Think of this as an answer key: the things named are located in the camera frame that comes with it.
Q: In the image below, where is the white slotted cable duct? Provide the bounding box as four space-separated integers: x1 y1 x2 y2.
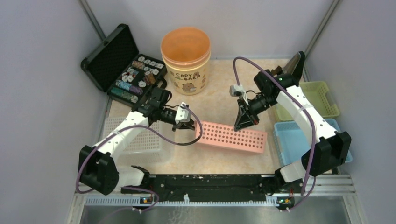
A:
85 195 279 207

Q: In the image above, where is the orange capybara bucket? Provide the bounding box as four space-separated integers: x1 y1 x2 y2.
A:
160 27 211 95

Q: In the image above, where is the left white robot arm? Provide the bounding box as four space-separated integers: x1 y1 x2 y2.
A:
75 87 203 195

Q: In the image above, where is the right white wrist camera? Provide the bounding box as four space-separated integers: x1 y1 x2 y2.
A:
229 84 248 105

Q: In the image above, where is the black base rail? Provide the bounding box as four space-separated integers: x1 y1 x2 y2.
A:
140 174 302 202

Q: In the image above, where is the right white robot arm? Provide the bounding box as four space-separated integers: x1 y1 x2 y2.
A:
229 72 351 192

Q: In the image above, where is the pink plastic basket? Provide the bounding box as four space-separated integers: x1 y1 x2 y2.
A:
195 121 268 154

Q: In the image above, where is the black and brown stand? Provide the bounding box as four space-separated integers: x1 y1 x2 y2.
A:
271 51 306 81

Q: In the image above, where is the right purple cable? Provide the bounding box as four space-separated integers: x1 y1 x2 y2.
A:
233 56 317 212

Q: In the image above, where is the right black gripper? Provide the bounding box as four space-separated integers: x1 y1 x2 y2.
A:
233 94 278 131

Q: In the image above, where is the blue plastic basket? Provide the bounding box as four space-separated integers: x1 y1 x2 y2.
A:
273 118 353 167

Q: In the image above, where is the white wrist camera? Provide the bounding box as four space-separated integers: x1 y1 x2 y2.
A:
229 84 248 105
175 102 191 124

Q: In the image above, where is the white perforated plastic basket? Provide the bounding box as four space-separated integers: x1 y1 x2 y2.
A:
102 117 175 167

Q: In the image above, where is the black case with parts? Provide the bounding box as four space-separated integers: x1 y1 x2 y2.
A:
80 23 167 110

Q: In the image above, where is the green plastic basket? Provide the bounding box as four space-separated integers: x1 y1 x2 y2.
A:
273 81 340 122

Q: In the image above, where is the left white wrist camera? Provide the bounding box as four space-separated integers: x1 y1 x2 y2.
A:
175 102 191 124

